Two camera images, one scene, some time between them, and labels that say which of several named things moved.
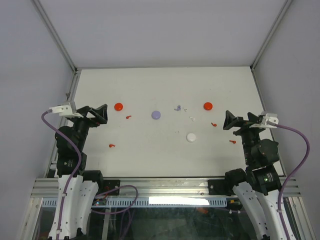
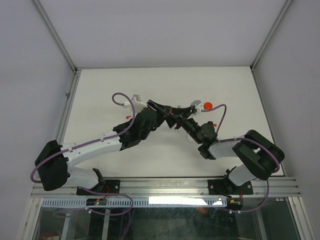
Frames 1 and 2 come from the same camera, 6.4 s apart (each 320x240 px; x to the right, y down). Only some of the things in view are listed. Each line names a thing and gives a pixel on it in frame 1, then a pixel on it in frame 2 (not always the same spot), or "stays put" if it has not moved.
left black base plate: (108, 185) stays put
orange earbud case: (208, 106) stays put
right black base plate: (218, 187) stays put
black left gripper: (100, 115) -> (164, 110)
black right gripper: (230, 120) -> (181, 116)
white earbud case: (190, 137) stays put
